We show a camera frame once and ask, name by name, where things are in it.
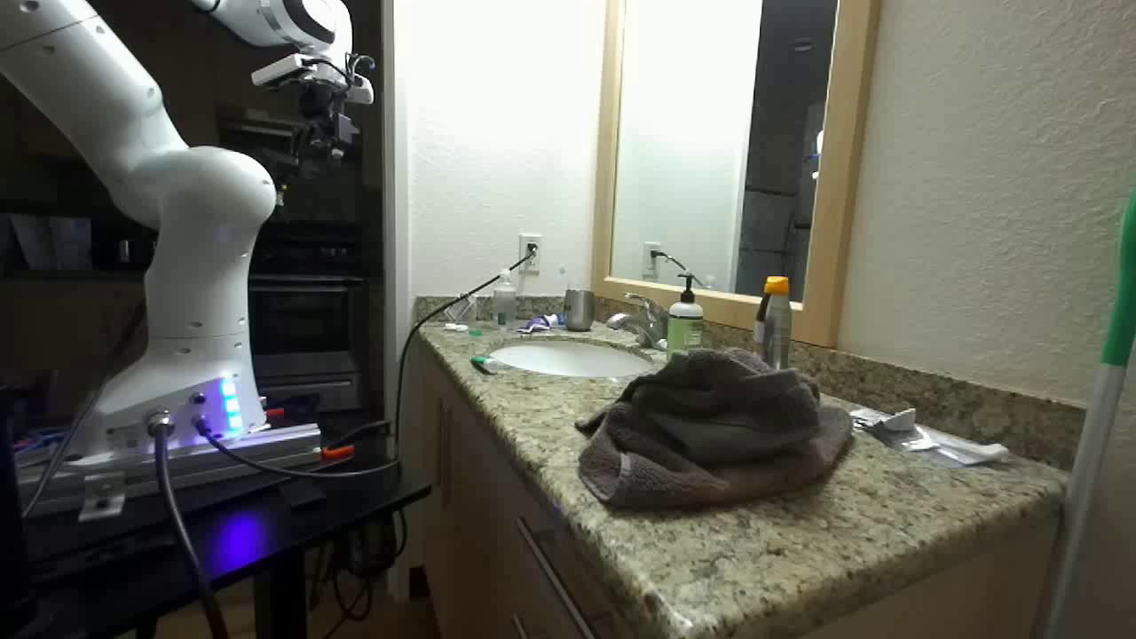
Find black gripper body with camera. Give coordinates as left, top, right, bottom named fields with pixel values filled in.
left=254, top=53, right=376, bottom=158

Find green cream tube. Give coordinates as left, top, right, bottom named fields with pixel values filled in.
left=470, top=354, right=494, bottom=375

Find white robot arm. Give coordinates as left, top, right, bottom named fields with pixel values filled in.
left=0, top=0, right=372, bottom=465

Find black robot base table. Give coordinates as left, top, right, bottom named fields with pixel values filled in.
left=0, top=459, right=429, bottom=639

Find white oval sink basin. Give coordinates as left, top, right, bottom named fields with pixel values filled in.
left=483, top=341, right=653, bottom=381

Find metal cup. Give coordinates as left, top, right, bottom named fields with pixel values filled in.
left=564, top=287, right=595, bottom=335

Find chrome faucet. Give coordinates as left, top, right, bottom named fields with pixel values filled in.
left=608, top=290, right=663, bottom=349

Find wood framed mirror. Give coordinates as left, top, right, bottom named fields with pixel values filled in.
left=595, top=0, right=883, bottom=349

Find green soap pump bottle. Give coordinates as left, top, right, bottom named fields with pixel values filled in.
left=668, top=273, right=703, bottom=353

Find wooden vanity cabinet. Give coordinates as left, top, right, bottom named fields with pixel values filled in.
left=424, top=335, right=1062, bottom=639

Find spray bottle with orange cap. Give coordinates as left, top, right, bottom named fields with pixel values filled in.
left=760, top=277, right=792, bottom=369

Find dark brown towel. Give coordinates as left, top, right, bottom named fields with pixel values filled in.
left=579, top=349, right=852, bottom=513

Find white plastic wrappers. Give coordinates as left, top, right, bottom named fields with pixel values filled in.
left=852, top=409, right=1010, bottom=465

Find green and white pole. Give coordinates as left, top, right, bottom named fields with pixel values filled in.
left=1043, top=194, right=1136, bottom=639

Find black power cable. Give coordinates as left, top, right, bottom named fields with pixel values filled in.
left=389, top=245, right=540, bottom=476

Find white wall outlet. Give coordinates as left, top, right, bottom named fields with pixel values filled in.
left=519, top=232, right=542, bottom=277

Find gray robot cable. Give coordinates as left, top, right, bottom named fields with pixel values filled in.
left=144, top=409, right=234, bottom=639

